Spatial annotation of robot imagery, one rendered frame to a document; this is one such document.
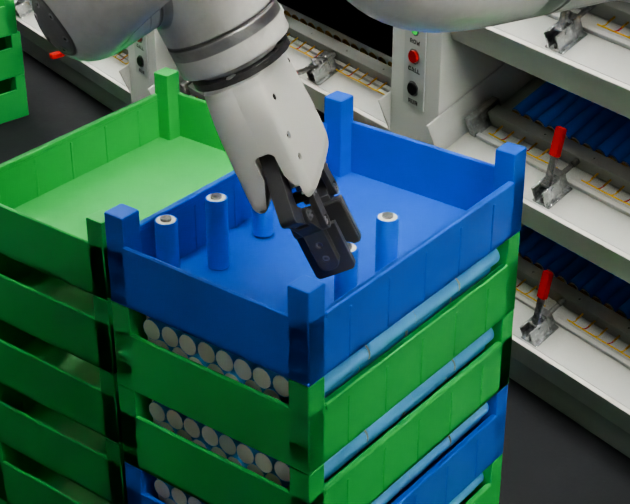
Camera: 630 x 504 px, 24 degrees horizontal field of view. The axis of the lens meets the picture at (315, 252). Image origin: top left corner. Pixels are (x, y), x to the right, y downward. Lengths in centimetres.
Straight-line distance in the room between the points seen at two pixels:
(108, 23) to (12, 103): 176
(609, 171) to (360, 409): 66
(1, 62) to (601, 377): 131
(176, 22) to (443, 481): 51
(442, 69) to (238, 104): 81
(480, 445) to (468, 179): 25
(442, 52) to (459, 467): 63
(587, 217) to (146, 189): 52
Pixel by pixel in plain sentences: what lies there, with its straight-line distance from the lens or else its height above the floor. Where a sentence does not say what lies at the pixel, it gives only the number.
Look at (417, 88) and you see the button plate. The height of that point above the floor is 37.
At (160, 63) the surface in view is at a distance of 241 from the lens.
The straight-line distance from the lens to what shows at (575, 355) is 180.
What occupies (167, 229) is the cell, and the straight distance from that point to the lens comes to 114.
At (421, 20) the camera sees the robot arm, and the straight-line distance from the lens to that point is 56.
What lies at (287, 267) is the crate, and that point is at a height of 48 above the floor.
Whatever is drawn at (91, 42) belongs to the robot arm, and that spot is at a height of 74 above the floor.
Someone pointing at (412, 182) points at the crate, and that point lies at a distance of 131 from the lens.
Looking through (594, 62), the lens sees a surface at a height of 49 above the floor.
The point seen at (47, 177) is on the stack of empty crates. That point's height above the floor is 42.
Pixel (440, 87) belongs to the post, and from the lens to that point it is 180.
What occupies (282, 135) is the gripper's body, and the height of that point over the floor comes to 66.
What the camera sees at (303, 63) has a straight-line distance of 208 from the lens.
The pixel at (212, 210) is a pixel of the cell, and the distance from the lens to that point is 117.
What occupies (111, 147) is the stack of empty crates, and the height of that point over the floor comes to 42.
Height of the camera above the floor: 108
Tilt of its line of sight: 29 degrees down
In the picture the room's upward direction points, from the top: straight up
